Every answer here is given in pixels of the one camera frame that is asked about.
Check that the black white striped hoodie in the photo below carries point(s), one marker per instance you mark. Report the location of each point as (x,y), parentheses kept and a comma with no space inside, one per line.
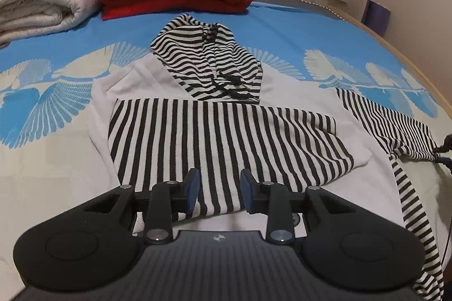
(212,131)

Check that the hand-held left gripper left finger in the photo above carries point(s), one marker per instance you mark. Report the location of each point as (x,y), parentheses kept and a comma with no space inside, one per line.
(192,190)

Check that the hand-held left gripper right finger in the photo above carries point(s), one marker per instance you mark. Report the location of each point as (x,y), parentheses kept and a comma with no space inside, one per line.
(247,194)

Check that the blue printed bed sheet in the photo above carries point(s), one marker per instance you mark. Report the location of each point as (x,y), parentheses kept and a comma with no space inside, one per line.
(300,36)

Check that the purple box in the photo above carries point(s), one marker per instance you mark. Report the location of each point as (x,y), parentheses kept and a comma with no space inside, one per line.
(376,17)

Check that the wooden bed frame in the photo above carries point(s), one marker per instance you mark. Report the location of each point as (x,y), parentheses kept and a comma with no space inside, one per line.
(399,46)

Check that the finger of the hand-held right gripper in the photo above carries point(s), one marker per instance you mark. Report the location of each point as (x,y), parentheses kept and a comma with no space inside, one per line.
(446,162)
(445,143)

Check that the cream rolled blanket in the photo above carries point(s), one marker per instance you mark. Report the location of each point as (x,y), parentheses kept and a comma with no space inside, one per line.
(42,7)

